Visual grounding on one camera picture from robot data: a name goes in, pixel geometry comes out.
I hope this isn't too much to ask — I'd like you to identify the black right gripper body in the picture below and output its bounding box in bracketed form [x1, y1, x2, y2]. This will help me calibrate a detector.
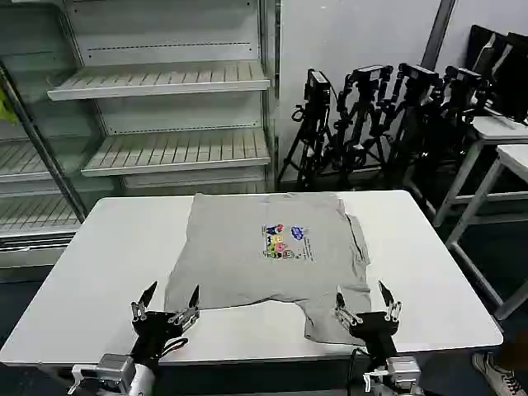
[348, 311, 400, 365]

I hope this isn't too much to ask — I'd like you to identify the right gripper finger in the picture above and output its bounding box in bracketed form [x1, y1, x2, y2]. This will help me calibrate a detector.
[378, 280, 403, 324]
[334, 291, 361, 332]

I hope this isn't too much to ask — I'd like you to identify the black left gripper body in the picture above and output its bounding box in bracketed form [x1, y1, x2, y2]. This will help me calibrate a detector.
[131, 311, 187, 361]

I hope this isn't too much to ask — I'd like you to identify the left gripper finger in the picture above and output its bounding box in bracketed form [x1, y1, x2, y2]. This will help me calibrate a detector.
[168, 284, 201, 330]
[130, 281, 158, 323]

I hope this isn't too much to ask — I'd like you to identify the grey printed t-shirt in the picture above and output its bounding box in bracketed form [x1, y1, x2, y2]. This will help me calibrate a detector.
[163, 191, 372, 346]

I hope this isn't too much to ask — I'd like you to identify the person's shoe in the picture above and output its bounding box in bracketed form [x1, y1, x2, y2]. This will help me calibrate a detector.
[471, 350, 528, 396]

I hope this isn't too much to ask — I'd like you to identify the glass-sided shelf unit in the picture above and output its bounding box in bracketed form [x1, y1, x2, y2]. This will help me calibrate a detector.
[0, 0, 88, 282]

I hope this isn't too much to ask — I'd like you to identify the white empty shelf unit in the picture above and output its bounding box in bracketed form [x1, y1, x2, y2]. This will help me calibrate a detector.
[46, 0, 282, 196]

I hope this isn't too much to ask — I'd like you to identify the green cloth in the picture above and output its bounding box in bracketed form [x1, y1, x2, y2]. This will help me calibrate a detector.
[0, 85, 20, 125]

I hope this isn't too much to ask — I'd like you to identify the black monitor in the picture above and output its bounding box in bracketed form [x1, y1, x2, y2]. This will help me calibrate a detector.
[469, 24, 509, 83]
[491, 31, 528, 125]

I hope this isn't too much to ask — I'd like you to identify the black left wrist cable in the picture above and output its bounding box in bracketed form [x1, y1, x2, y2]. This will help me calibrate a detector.
[159, 337, 190, 358]

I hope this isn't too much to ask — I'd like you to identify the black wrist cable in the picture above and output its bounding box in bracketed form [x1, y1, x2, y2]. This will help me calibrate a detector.
[159, 337, 190, 358]
[346, 347, 369, 396]

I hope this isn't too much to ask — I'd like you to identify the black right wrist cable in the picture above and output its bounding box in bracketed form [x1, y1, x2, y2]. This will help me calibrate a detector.
[346, 347, 369, 396]

